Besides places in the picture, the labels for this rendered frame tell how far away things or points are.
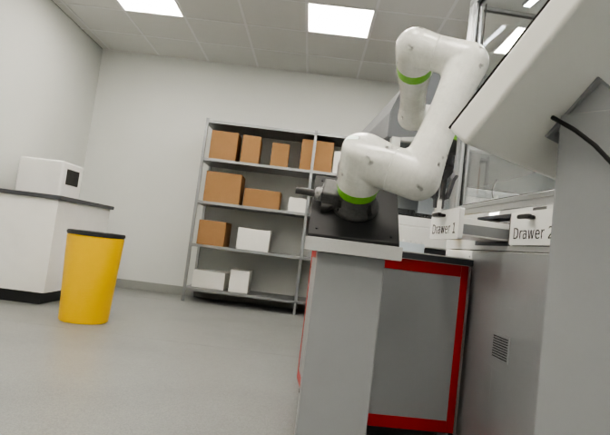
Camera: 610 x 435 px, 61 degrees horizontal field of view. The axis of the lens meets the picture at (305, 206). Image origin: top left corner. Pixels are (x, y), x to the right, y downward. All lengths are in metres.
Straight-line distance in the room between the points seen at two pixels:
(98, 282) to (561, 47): 3.50
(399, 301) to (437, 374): 0.32
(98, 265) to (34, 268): 0.92
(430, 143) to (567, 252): 0.60
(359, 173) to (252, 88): 5.00
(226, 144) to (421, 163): 4.50
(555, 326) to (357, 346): 0.69
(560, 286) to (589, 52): 0.39
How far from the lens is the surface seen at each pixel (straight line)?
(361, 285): 1.52
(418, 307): 2.08
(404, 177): 1.42
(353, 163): 1.45
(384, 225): 1.58
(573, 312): 0.99
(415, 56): 1.65
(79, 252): 3.96
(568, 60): 0.96
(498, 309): 1.95
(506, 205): 1.97
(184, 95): 6.50
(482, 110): 0.91
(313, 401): 1.58
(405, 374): 2.11
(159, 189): 6.35
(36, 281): 4.75
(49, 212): 4.71
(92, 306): 4.00
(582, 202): 1.00
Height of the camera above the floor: 0.73
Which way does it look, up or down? 5 degrees up
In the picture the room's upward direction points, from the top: 7 degrees clockwise
